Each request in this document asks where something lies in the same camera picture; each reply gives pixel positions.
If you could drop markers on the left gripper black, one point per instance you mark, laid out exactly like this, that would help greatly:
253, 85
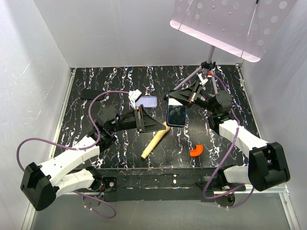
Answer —
145, 122

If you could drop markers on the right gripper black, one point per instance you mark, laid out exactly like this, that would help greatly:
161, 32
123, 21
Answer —
187, 94

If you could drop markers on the lavender phone case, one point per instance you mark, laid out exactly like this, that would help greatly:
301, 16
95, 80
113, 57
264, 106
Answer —
147, 102

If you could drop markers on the dark teal smartphone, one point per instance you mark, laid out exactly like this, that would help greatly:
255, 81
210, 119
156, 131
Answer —
176, 113

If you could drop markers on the black smartphone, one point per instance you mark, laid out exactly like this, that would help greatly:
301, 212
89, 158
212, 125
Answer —
89, 94

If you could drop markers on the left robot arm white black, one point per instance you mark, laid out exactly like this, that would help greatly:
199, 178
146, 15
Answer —
43, 183

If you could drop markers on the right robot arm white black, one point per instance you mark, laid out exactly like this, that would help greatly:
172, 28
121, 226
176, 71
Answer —
267, 166

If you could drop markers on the beige wooden microphone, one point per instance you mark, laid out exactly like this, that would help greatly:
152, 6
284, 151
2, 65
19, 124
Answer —
152, 144

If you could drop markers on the orange curved plastic piece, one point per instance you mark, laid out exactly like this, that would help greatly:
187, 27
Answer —
196, 151

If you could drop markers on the lavender music stand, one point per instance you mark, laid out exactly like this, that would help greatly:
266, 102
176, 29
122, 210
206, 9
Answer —
249, 29

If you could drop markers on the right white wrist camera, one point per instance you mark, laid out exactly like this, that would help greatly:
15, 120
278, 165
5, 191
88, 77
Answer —
204, 77

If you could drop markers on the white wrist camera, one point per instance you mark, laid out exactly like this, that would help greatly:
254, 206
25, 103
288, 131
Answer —
134, 97
204, 77

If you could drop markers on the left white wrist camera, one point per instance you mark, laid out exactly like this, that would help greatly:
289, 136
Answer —
134, 97

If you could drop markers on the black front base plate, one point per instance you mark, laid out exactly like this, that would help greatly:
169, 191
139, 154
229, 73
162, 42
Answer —
154, 184

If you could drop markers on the aluminium frame rail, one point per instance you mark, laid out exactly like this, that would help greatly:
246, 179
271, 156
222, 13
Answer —
267, 166

